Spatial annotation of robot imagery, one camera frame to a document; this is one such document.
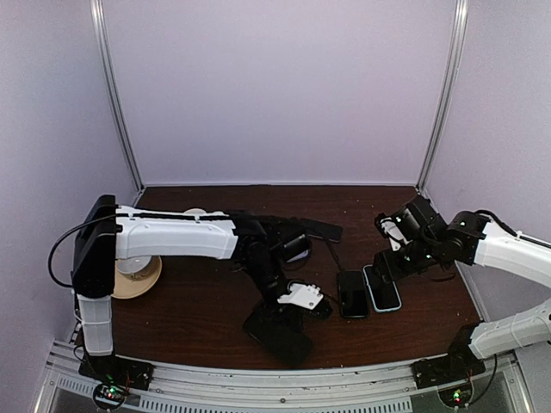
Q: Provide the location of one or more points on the cream ribbed mug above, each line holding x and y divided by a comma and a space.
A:
195, 211

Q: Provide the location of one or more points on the black phone case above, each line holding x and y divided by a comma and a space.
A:
289, 345

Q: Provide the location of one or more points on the aluminium post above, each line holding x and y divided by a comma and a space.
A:
101, 32
456, 46

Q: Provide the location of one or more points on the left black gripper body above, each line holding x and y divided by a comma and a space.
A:
288, 305

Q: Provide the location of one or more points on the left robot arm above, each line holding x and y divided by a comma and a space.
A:
260, 245

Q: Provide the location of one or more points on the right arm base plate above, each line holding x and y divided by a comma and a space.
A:
445, 369

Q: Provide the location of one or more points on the white ceramic bowl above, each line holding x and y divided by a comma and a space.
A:
132, 266

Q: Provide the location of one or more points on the right aluminium post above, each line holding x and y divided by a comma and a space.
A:
456, 46

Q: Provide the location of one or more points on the front aluminium rail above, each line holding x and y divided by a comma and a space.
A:
388, 387

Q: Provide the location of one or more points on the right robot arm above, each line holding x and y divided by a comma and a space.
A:
420, 238

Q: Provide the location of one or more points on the purple-edged phone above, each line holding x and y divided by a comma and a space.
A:
322, 230

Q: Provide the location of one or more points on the phone under black case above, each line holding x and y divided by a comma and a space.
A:
300, 256

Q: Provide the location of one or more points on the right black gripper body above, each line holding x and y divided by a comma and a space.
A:
422, 256

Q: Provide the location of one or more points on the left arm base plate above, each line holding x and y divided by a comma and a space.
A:
115, 370

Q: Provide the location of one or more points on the left aluminium post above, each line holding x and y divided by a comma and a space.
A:
101, 32

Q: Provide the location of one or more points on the beige saucer plate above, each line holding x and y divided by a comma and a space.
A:
130, 287

